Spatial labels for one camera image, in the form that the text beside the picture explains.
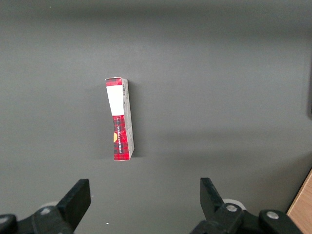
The wooden drawer cabinet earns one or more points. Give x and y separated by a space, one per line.
303 209

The red plaid carton box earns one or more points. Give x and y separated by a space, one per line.
119 146

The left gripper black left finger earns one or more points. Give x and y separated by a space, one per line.
70 209

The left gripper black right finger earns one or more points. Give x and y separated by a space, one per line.
219 219

